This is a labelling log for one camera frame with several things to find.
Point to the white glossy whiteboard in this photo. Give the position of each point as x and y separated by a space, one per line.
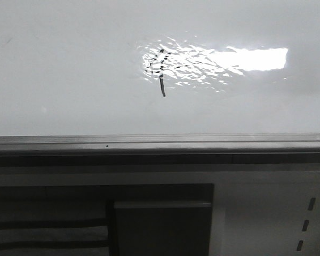
159 67

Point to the dark grey square box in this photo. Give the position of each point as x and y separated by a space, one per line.
163 228

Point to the white perforated metal panel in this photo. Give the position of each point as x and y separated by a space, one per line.
279 215

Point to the dark slatted shelf rack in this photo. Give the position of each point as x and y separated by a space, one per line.
76 220

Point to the grey aluminium whiteboard frame rail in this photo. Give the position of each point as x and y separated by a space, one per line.
66 150

